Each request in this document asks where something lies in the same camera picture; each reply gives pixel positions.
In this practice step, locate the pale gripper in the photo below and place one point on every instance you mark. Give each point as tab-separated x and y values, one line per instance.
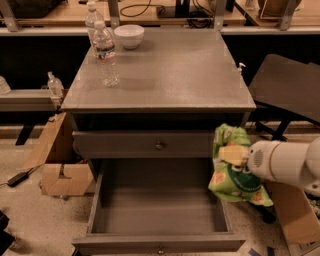
259	159

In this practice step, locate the green rice chip bag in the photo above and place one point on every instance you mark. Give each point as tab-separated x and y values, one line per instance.
230	182

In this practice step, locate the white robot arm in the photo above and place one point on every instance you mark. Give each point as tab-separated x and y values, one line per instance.
293	163

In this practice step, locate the grey upper drawer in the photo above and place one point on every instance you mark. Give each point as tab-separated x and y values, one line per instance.
144	144

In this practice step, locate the grey drawer cabinet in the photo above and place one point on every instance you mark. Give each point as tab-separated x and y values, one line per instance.
177	79

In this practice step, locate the open grey lower drawer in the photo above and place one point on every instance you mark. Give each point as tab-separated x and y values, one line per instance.
156	206

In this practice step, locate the black chair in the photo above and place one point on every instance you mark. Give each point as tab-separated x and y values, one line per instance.
289	86

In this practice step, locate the white pump bottle top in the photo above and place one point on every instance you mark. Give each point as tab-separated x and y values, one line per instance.
241	67

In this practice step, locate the cardboard box on right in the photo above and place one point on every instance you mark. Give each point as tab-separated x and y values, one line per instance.
300	226

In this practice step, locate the white ceramic bowl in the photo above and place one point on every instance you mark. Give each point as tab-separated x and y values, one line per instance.
129	36

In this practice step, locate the flat cardboard on left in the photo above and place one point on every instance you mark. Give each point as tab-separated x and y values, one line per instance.
63	174

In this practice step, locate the front clear water bottle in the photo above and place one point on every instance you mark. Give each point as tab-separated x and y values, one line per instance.
104	50

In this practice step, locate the clear water bottle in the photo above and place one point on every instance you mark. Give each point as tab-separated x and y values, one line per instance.
104	50
92	16

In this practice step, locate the small spray bottle left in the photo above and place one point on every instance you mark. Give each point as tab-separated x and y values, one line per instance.
55	85

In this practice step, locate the rear clear water bottle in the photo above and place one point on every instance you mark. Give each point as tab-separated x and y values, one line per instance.
92	16

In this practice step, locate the black power adapter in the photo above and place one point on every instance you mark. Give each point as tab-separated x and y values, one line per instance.
19	178

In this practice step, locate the wooden shelf bench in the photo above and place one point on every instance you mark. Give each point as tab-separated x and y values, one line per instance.
72	14

